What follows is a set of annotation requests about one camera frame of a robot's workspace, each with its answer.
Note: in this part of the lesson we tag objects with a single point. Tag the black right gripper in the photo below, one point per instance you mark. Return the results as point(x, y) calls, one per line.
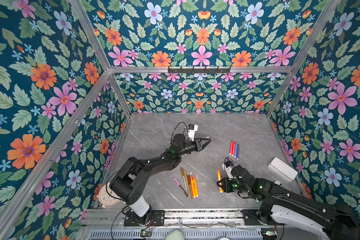
point(226, 186)

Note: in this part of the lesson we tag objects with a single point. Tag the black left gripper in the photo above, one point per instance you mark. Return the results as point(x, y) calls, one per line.
point(198, 145)

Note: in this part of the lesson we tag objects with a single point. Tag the orange highlighter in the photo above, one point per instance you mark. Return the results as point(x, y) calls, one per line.
point(192, 186)
point(193, 178)
point(219, 180)

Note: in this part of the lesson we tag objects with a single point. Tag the pink highlighter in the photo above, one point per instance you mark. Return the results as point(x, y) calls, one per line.
point(231, 147)

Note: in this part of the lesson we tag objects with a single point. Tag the purple highlighter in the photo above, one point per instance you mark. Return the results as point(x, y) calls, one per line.
point(238, 156)

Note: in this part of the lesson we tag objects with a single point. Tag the blue highlighter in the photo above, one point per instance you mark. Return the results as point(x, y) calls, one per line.
point(236, 150)

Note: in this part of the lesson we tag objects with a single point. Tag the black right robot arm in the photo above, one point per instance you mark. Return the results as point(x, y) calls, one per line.
point(284, 207)

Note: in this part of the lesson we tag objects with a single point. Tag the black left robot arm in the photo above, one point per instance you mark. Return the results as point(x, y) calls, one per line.
point(129, 182)

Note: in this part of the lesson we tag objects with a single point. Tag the gold brown pen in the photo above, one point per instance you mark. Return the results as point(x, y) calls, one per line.
point(184, 179)

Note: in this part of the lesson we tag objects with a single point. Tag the beige pen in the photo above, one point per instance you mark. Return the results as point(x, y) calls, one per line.
point(188, 185)

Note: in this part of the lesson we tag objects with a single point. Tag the pink cap brown pen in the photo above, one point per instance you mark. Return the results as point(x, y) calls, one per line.
point(177, 183)

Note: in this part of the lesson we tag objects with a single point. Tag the white box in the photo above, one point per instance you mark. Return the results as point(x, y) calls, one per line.
point(282, 169)

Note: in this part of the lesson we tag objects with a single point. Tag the metal hook rack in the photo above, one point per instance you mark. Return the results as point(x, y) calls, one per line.
point(198, 70)

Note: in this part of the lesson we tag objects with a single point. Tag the round beige clock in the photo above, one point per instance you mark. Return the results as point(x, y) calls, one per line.
point(106, 197)

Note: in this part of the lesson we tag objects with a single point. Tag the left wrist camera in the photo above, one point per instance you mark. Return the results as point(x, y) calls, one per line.
point(191, 131)

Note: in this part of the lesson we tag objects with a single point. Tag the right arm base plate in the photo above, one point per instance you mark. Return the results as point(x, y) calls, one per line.
point(257, 217)

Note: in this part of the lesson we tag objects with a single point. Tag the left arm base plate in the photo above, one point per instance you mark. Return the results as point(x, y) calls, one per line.
point(144, 218)

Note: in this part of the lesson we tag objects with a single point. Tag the aluminium front rail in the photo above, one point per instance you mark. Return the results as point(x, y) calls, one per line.
point(196, 218)

